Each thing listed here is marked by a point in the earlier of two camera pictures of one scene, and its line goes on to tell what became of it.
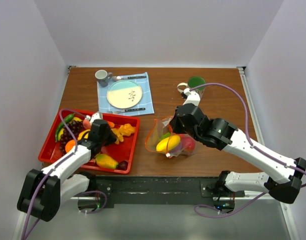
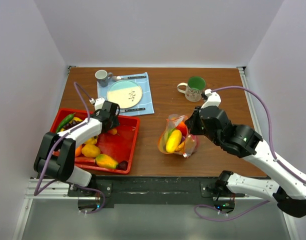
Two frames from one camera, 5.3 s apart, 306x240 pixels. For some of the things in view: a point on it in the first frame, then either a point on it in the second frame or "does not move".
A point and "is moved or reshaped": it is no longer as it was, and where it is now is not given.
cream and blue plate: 124,94 does not move
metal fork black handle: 126,110 does not move
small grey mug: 102,77 does not move
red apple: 188,143 is moved or reshaped
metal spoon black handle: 118,78 does not move
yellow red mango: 105,161 does not move
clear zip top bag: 161,138 is moved or reshaped
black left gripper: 112,137 → 115,122
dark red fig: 122,165 does not move
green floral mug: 193,81 does not move
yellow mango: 168,143 is moved or reshaped
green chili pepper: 67,119 does not move
